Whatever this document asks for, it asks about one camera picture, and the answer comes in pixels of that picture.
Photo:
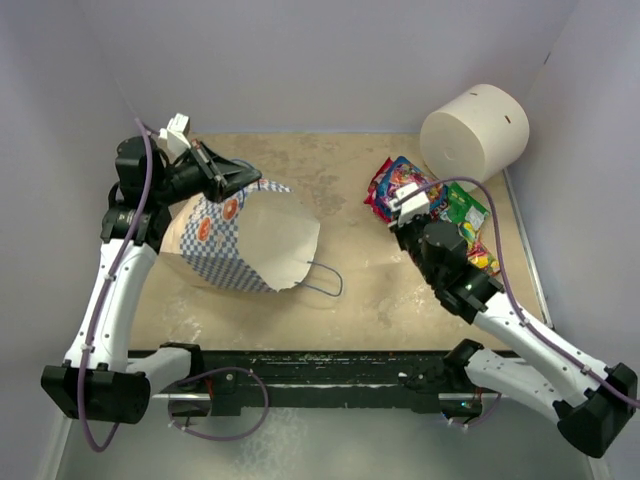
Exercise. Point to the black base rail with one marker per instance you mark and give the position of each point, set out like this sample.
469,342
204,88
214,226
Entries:
422,382

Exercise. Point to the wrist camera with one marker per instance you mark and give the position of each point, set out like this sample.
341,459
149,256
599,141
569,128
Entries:
175,134
408,202

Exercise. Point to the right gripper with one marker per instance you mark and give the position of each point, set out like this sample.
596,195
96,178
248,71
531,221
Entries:
399,229

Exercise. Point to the orange snack packet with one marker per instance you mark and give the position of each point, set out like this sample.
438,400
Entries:
479,256

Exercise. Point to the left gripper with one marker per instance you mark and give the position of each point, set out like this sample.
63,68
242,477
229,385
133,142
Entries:
220,174

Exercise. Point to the blue fruit sweets bag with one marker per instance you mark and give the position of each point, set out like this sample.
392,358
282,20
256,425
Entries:
402,172

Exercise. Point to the cream cylinder container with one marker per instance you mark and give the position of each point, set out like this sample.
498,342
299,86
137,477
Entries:
478,134

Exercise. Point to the pink REAL crisps bag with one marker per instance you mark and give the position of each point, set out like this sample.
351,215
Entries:
375,198

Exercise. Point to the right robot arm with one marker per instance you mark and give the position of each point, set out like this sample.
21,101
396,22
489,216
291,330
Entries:
589,401

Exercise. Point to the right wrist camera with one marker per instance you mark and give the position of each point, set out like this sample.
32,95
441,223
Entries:
408,202

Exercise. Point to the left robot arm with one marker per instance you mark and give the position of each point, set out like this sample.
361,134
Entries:
95,380

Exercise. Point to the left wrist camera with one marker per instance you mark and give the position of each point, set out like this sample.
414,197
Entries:
175,134

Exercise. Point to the blue checkered paper bag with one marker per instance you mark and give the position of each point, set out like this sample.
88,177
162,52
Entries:
261,239

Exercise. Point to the green snack packet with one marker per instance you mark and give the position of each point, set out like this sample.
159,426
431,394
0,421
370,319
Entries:
465,211

